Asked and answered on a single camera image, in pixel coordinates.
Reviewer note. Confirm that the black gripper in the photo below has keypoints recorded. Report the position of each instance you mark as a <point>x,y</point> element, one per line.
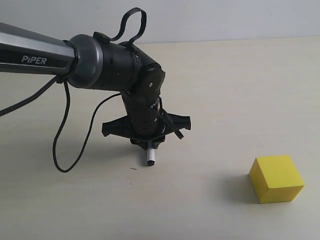
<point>142,121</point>

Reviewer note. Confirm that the black and white marker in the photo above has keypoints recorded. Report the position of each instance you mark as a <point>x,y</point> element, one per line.
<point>150,153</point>

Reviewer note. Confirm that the yellow cube block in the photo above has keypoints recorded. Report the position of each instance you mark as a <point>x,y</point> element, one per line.
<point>275,179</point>

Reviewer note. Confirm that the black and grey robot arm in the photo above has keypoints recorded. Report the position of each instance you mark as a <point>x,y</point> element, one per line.
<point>95,63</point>

